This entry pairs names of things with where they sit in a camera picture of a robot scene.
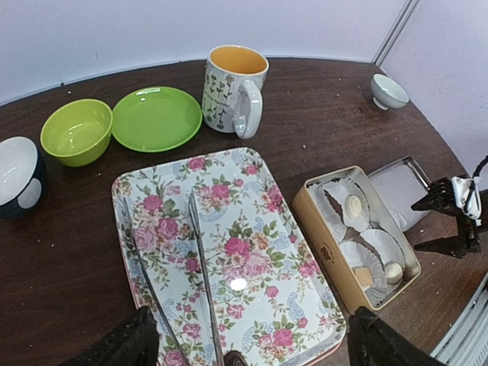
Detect green plastic bowl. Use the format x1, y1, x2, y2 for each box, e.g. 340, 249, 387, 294
40, 99, 114, 168

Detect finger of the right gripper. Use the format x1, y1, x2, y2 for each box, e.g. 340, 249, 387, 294
414, 230, 480, 258
411, 178, 458, 214

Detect tan chocolate tin box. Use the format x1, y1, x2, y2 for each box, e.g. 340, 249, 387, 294
292, 165, 421, 312

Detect white swirl chocolate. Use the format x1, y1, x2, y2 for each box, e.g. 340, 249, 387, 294
345, 194, 363, 218

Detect floral rectangular tray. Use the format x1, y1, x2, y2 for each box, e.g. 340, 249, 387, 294
111, 147, 345, 365

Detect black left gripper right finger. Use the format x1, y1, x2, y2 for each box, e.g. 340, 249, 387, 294
347, 307, 443, 366

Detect caramel brown chocolate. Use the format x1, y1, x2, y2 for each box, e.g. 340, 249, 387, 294
354, 268, 373, 288

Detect tan tin lid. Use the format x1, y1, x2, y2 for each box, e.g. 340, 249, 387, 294
368, 156, 431, 232

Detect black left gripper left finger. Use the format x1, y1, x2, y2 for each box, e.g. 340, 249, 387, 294
74, 306, 159, 365

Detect dark blue white bowl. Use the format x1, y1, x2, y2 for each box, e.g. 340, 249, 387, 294
1, 136, 47, 220

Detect pale celadon small bowl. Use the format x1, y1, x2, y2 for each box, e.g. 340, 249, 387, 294
371, 73, 409, 111

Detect right aluminium corner post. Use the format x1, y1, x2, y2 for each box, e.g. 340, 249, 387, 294
371, 0, 421, 66

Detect green plastic plate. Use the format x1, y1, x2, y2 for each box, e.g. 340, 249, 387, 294
112, 86, 203, 153

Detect metal tongs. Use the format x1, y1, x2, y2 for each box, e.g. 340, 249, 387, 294
122, 191, 225, 366

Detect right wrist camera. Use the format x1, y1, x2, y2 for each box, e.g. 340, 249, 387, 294
451, 176, 482, 220

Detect white heart chocolate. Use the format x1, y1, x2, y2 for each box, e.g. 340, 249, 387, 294
384, 262, 403, 284

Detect floral mug orange inside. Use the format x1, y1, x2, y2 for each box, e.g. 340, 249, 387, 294
201, 45, 269, 140

